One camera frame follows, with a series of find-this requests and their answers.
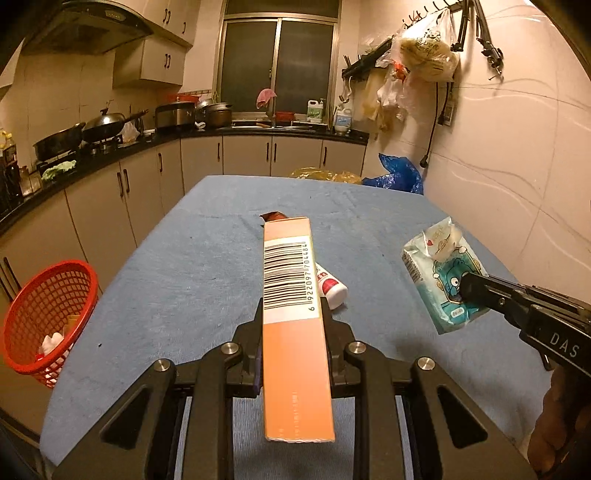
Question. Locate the red plastic basin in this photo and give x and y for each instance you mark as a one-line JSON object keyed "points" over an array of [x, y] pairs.
{"points": [[184, 98]]}

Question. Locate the black wall rack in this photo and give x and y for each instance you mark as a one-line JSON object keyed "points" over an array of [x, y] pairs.
{"points": [[364, 62]]}

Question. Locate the red bowl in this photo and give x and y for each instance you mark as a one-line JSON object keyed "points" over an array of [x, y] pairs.
{"points": [[284, 115]]}

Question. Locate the white plastic bottle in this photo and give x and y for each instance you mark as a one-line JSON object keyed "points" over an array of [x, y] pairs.
{"points": [[344, 121]]}

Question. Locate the dark condiment bottles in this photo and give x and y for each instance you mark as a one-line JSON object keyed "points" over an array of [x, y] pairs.
{"points": [[11, 175]]}

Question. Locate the red plastic mesh basket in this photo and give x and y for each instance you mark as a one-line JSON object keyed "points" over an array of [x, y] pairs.
{"points": [[27, 314]]}

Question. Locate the person's right hand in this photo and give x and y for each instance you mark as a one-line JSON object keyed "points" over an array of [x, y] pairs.
{"points": [[561, 429]]}

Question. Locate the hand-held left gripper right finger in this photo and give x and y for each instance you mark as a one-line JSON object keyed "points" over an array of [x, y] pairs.
{"points": [[339, 364]]}

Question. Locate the wok with metal lid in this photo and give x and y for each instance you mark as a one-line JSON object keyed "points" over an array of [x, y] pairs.
{"points": [[108, 124]]}

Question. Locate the silver rice cooker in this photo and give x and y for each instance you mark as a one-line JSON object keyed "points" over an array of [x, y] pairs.
{"points": [[175, 115]]}

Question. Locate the kitchen window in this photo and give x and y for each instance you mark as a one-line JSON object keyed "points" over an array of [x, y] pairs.
{"points": [[300, 60]]}

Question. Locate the small white plastic bag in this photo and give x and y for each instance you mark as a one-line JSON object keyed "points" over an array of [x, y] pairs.
{"points": [[130, 131]]}

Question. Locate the white kitchen base cabinets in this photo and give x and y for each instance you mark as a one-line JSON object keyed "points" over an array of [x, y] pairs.
{"points": [[106, 203]]}

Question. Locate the sink faucet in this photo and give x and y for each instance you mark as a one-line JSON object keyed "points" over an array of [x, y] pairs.
{"points": [[274, 115]]}

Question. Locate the metal cooking pot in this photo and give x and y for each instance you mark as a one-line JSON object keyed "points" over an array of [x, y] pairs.
{"points": [[217, 115]]}

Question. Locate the black open wok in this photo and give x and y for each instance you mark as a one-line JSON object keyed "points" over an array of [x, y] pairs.
{"points": [[57, 143]]}

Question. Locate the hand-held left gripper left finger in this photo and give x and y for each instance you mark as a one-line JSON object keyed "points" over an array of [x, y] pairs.
{"points": [[258, 369]]}

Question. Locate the white red-label tube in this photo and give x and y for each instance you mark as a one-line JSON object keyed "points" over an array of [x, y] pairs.
{"points": [[333, 288]]}

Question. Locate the metal range hood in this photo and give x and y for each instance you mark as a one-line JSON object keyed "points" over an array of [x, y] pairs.
{"points": [[87, 27]]}

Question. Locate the teal cartoon tissue packet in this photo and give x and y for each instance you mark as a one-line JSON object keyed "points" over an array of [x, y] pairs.
{"points": [[438, 277]]}

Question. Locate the red snack packet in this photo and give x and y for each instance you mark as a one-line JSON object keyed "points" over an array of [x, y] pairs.
{"points": [[273, 217]]}

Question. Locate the pink cloth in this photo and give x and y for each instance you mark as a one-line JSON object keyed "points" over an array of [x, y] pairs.
{"points": [[266, 97]]}

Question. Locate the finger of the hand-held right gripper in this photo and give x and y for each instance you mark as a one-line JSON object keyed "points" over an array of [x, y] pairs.
{"points": [[485, 290]]}

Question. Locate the green cloth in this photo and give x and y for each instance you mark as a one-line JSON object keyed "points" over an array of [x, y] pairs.
{"points": [[57, 170]]}

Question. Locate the green label detergent bottle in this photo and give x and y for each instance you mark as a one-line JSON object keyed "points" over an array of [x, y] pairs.
{"points": [[317, 113]]}

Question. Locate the blue plastic bag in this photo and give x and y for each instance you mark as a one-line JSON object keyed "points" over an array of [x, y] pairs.
{"points": [[399, 175]]}

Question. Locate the black kitchen countertop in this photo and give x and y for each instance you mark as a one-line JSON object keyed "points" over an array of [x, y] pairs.
{"points": [[138, 145]]}

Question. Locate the large hanging plastic bag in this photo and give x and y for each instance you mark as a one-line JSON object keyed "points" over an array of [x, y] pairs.
{"points": [[429, 50]]}

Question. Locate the yellow plastic bag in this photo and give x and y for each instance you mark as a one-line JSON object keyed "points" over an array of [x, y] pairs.
{"points": [[323, 175]]}

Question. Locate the blue tablecloth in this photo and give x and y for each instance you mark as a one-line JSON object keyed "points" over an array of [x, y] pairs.
{"points": [[184, 277]]}

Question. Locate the long orange box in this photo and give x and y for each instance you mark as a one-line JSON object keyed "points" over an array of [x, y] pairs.
{"points": [[295, 360]]}

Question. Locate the white wall cabinet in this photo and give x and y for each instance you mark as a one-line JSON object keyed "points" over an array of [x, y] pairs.
{"points": [[152, 62]]}

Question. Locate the tall white wall cabinets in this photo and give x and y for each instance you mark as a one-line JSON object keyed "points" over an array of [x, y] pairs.
{"points": [[175, 18]]}

